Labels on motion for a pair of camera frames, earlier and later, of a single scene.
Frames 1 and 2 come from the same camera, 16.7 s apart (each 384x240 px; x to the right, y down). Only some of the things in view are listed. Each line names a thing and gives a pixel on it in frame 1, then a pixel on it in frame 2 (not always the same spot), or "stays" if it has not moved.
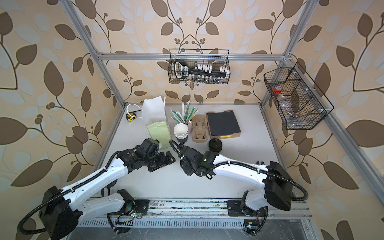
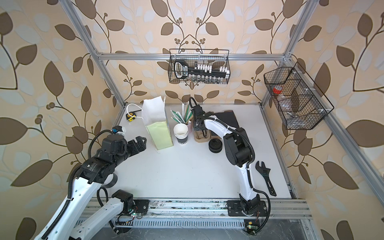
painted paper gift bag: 153,113 stays
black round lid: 215,145 stays
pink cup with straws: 185,116 stays
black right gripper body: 189,170 → 196,126
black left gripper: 169,161 → 141,146
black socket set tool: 182,70 stays
